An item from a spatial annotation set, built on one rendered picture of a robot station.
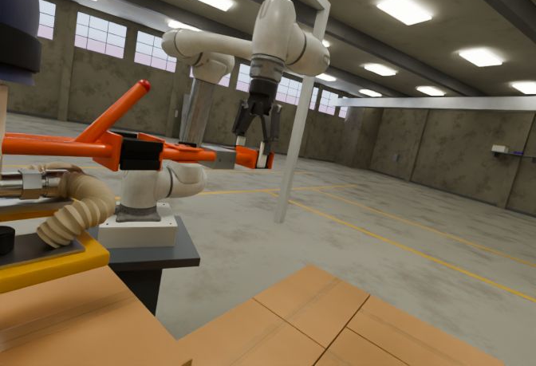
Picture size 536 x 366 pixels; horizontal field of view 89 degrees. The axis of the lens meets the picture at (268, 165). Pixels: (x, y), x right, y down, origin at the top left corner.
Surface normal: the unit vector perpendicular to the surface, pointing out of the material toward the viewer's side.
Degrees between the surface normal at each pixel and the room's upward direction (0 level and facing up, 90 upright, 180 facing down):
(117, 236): 90
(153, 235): 90
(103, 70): 90
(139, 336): 0
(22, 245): 0
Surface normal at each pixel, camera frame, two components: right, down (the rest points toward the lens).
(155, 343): 0.20, -0.97
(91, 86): 0.46, 0.21
